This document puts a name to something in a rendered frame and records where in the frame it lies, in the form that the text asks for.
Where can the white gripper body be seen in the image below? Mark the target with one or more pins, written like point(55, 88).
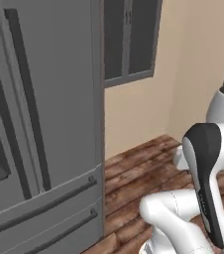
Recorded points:
point(181, 160)

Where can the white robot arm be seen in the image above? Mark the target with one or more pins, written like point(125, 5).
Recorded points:
point(170, 215)

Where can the grey fridge drawer front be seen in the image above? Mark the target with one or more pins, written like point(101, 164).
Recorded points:
point(84, 234)
point(61, 206)

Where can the grey fridge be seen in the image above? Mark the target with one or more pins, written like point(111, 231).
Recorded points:
point(74, 99)

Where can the plain grey fridge door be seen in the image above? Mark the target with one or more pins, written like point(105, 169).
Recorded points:
point(67, 92)

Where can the grey framed window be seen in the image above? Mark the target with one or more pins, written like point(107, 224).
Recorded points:
point(115, 39)

